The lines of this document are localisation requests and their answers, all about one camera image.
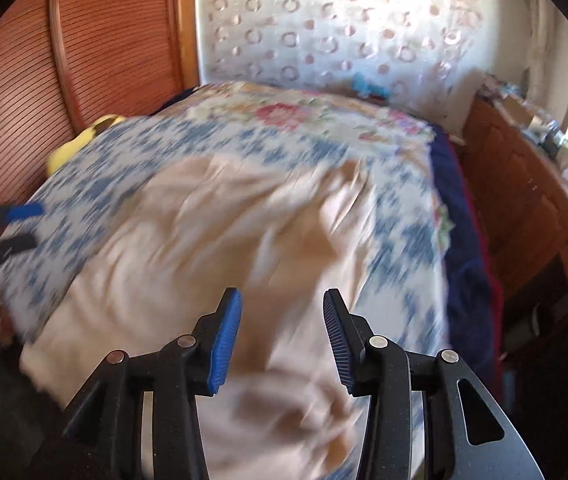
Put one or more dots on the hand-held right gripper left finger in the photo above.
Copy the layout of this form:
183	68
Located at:
224	345

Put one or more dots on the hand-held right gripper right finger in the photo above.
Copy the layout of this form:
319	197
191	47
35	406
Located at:
341	345

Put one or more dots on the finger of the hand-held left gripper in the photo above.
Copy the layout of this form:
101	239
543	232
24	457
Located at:
24	211
16	246

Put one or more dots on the beige printed t-shirt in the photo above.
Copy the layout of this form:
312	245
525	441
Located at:
189	260

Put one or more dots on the yellow cloth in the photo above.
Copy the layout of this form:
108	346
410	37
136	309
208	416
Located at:
79	145

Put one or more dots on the dark blue blanket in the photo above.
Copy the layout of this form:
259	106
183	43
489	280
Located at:
463	240

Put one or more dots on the wooden slatted wardrobe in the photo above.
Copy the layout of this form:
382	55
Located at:
89	60

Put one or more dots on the blue floral bedsheet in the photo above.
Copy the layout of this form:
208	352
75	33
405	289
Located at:
289	145

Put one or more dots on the wooden cabinet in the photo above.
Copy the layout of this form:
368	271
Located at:
523	190

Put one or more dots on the colourful floral quilt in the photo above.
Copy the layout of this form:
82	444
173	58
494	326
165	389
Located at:
284	110

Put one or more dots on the white circle-patterned curtain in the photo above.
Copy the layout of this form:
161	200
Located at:
339	25

